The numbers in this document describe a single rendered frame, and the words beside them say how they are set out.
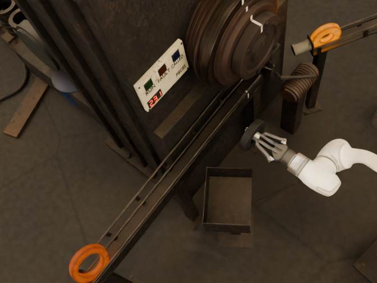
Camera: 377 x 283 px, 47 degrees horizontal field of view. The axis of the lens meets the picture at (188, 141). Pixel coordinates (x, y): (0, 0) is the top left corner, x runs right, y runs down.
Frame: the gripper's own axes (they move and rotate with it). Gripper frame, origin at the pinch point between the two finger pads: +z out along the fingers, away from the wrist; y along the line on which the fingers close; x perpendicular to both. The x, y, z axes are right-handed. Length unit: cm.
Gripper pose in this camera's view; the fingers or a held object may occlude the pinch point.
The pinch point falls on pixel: (252, 133)
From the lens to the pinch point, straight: 188.3
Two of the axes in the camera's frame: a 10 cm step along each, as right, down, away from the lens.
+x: -1.1, -4.0, -9.1
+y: 6.3, -7.3, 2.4
